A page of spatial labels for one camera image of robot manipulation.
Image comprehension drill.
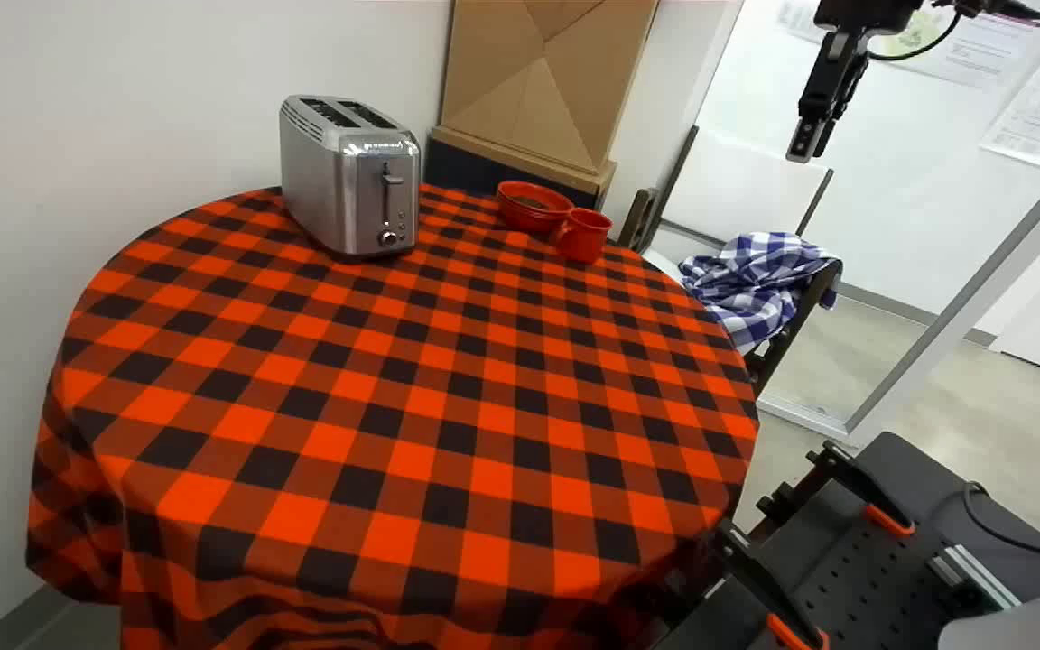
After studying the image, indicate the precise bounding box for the red cup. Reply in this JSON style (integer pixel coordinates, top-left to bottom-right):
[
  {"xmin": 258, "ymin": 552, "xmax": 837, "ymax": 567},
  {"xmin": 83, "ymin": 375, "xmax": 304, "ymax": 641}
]
[{"xmin": 553, "ymin": 208, "xmax": 612, "ymax": 267}]

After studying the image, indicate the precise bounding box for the blue white checkered cloth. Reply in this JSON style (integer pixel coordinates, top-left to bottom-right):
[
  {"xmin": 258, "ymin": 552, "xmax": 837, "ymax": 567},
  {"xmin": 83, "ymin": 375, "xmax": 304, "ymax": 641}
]
[{"xmin": 679, "ymin": 232, "xmax": 830, "ymax": 354}]

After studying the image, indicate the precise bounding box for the red and black checkered tablecloth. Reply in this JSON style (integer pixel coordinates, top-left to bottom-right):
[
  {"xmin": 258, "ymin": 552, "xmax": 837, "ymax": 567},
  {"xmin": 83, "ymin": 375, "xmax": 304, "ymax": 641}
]
[{"xmin": 26, "ymin": 189, "xmax": 759, "ymax": 650}]

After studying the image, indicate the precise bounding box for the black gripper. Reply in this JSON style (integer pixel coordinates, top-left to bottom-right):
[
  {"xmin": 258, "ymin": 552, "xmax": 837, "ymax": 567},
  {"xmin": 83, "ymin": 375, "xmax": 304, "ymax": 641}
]
[{"xmin": 788, "ymin": 29, "xmax": 868, "ymax": 161}]

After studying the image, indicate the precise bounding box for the black cart with orange handles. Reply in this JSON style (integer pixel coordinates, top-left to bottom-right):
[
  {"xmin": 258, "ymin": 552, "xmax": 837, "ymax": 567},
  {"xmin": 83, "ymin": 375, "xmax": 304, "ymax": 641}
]
[{"xmin": 649, "ymin": 434, "xmax": 1040, "ymax": 650}]

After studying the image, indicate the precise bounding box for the silver two-slot toaster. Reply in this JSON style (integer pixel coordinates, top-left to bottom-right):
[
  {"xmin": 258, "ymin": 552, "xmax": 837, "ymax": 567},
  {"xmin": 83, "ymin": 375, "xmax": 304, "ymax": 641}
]
[{"xmin": 280, "ymin": 94, "xmax": 422, "ymax": 257}]

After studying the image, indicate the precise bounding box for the red bowl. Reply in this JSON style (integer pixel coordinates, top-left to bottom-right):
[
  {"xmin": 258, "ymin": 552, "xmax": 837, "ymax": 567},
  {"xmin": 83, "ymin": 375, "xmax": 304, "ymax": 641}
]
[{"xmin": 500, "ymin": 180, "xmax": 570, "ymax": 236}]

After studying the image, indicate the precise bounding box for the grey metal pole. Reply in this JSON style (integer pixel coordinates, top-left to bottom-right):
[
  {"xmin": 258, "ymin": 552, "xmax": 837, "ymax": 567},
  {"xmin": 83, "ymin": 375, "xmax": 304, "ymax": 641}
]
[{"xmin": 845, "ymin": 199, "xmax": 1040, "ymax": 444}]

